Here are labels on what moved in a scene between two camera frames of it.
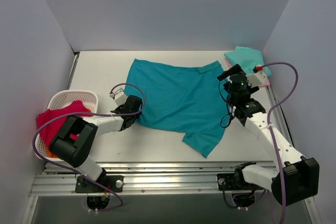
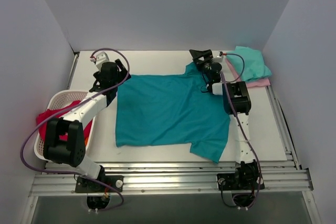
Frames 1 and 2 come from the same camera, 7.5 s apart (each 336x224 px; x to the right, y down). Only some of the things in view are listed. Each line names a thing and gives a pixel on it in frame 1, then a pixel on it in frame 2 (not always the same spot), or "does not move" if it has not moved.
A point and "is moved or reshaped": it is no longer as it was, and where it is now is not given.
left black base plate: (114, 182) does not move
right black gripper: (229, 72) → (203, 59)
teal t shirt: (193, 100) is moved or reshaped
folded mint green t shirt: (247, 58) does not move
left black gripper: (134, 107) → (122, 70)
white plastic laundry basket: (61, 99) does not move
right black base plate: (231, 182) does not move
